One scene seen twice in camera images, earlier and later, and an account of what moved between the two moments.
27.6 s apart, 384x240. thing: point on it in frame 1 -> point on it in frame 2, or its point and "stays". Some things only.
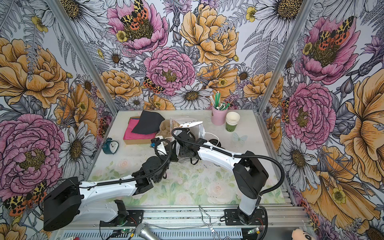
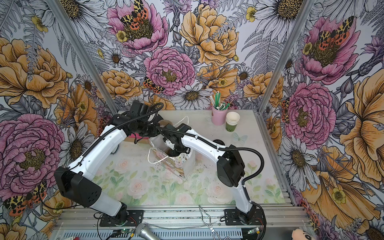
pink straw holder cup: (219, 117) stays
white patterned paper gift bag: (193, 123) -> (184, 165)
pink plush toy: (304, 233) stays
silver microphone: (144, 232) stays
